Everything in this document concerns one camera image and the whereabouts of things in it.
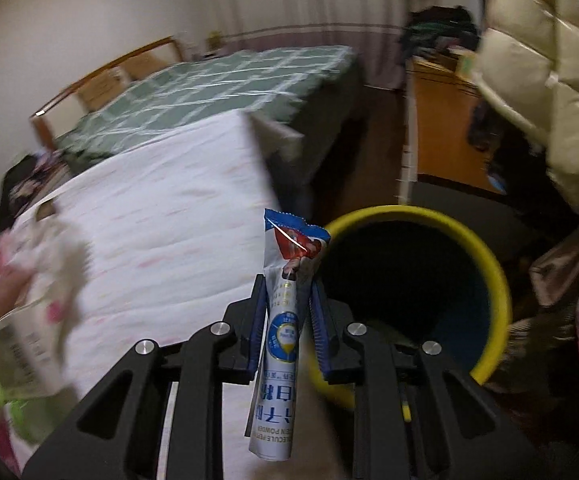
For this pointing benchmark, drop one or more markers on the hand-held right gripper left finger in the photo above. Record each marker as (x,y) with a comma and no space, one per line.
(258,321)

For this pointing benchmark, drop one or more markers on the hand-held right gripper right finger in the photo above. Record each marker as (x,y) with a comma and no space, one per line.
(319,331)

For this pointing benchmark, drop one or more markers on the white and blue powder sachet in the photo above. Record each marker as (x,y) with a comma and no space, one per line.
(284,340)

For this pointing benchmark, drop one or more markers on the yellow rimmed trash bin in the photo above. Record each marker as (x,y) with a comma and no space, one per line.
(494,280)

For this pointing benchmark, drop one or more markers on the white floral tablecloth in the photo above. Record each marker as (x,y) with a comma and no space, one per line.
(169,220)

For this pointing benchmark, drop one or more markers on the crumpled floral paper box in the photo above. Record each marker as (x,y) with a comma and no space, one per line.
(34,300)

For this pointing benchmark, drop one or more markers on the wooden desk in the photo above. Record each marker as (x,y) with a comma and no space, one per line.
(444,130)

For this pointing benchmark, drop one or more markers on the green plaid bed blanket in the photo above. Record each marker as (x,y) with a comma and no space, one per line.
(209,85)

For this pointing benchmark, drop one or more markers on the green plastic bag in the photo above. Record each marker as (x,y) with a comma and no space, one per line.
(29,410)

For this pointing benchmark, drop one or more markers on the dark clothes on nightstand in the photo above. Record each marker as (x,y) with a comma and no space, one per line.
(19,185)

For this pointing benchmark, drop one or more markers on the wooden bed headboard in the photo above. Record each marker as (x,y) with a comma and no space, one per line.
(99,75)

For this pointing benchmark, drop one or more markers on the pale pink curtain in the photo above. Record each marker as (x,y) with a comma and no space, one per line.
(349,5)

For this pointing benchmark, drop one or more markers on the pile of dark clothes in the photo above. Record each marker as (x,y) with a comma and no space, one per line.
(439,25)

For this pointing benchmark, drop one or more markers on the cream puffer jacket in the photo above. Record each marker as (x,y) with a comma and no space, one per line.
(534,60)

